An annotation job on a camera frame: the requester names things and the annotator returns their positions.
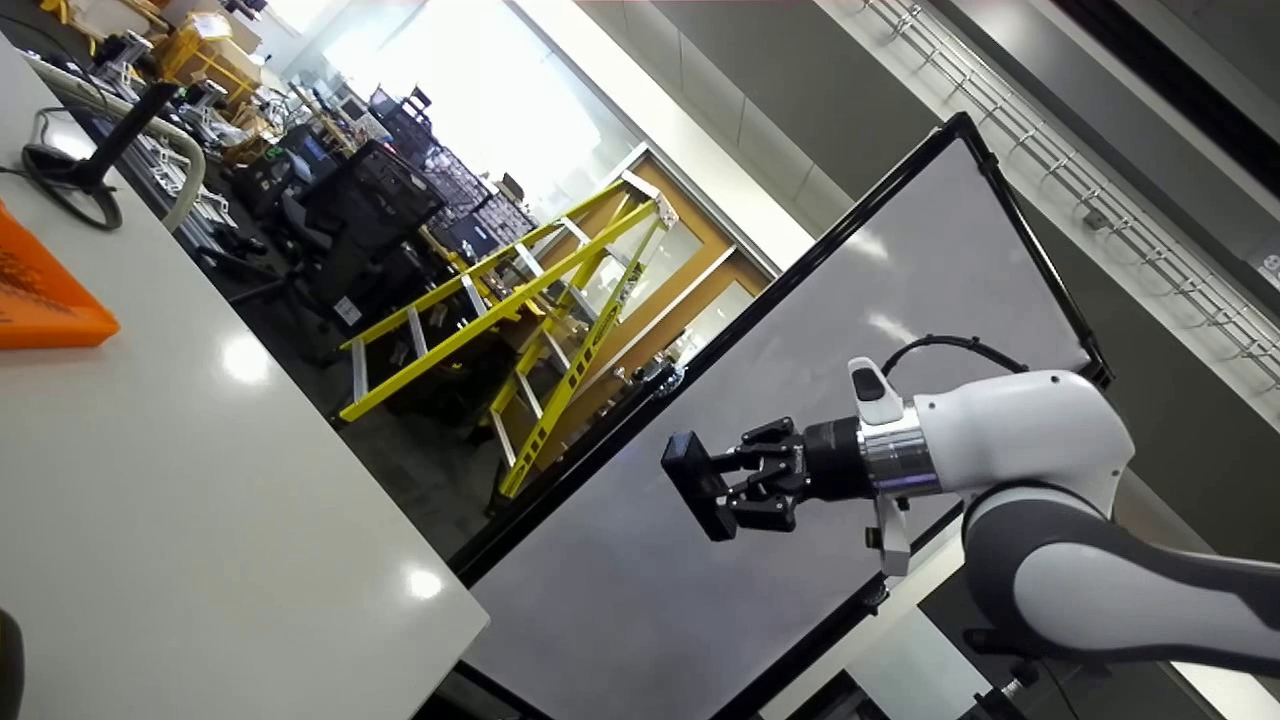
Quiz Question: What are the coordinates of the white metal railing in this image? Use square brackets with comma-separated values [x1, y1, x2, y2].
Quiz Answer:
[856, 0, 1280, 394]

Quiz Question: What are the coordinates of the yellow step ladder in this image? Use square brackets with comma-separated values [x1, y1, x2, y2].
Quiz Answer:
[333, 172, 680, 507]

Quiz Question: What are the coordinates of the yellow machine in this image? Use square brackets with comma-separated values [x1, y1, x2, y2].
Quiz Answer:
[138, 9, 271, 126]

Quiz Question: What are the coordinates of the large black-framed whiteboard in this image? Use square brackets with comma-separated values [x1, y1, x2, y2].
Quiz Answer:
[449, 114, 1114, 720]

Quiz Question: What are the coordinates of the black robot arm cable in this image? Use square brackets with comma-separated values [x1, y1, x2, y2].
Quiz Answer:
[875, 332, 1034, 384]

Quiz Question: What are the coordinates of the black stand with round base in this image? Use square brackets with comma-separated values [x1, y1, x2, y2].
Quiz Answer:
[20, 75, 183, 234]

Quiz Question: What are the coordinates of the wooden door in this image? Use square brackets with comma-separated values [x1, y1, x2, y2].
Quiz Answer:
[533, 140, 775, 472]

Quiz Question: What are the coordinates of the black equipment cart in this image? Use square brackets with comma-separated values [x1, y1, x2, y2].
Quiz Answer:
[263, 138, 453, 372]

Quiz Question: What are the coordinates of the orange drill bit case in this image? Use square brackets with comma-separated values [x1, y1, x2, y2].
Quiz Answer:
[0, 199, 125, 354]

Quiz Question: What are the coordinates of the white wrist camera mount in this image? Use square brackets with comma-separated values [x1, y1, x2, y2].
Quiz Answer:
[844, 354, 935, 579]

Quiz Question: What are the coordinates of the grey flexible hose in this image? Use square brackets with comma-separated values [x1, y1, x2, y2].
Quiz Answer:
[34, 54, 213, 234]

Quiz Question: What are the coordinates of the yellow and black roll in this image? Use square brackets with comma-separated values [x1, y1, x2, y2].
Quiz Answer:
[0, 609, 29, 720]

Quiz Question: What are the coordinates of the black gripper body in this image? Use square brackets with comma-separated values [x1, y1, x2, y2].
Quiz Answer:
[783, 413, 874, 513]

